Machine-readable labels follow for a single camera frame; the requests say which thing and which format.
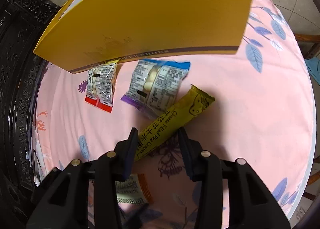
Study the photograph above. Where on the yellow rice cracker stick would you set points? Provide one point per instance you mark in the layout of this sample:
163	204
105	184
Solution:
189	106

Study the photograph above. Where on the blue purple snack packet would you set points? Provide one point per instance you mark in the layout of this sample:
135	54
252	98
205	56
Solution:
154	85

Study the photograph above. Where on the wooden chair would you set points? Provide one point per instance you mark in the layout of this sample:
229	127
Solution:
312	52

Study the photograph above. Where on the green orange snack packet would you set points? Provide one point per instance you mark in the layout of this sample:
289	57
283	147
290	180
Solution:
134	191

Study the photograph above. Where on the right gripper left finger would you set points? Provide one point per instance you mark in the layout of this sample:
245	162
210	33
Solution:
61	199

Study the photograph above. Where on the red white snack packet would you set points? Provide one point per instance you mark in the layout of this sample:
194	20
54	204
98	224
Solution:
101	82

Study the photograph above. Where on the dark carved wooden furniture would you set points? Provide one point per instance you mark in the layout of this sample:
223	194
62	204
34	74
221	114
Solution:
22	24

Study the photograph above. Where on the blue cloth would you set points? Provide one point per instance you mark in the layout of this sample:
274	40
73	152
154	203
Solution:
313	66

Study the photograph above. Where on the yellow cardboard box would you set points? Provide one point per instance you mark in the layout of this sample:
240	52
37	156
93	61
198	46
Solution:
87	33

